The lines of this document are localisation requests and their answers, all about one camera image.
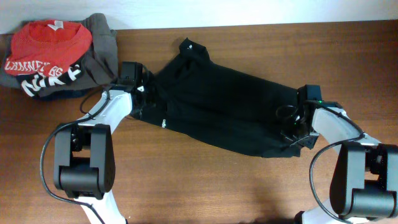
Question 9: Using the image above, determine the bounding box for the black t-shirt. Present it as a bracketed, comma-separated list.
[131, 39, 301, 158]

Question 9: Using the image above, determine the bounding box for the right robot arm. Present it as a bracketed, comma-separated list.
[283, 85, 397, 224]

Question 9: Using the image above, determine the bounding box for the dark blue folded garment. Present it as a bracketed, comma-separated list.
[33, 88, 92, 101]

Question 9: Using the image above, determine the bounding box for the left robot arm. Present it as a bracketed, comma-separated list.
[51, 62, 151, 223]

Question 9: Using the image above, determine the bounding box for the left black cable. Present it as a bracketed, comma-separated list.
[39, 63, 153, 224]

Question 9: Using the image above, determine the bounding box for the grey folded garment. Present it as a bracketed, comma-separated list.
[1, 13, 118, 96]

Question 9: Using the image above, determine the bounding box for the black white lettered shirt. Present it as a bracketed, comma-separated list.
[16, 64, 83, 97]

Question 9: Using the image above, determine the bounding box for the red folded shirt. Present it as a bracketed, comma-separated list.
[4, 20, 93, 77]

